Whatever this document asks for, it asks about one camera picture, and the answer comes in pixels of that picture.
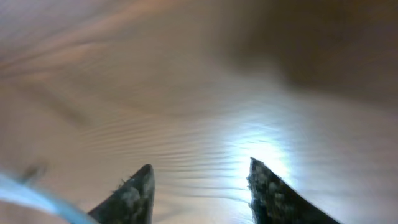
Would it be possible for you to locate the white usb cable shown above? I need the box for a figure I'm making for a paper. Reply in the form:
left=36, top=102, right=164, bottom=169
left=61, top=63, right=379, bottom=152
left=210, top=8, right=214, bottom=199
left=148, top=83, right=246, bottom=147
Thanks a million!
left=0, top=174, right=100, bottom=224

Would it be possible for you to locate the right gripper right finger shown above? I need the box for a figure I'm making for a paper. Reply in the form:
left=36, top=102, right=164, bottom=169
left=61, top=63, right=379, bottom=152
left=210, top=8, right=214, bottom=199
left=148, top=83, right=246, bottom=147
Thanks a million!
left=247, top=157, right=338, bottom=224

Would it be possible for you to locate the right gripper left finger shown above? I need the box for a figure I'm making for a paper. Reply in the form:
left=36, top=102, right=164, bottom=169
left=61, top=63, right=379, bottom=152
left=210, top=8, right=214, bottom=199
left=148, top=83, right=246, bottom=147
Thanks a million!
left=88, top=164, right=155, bottom=224

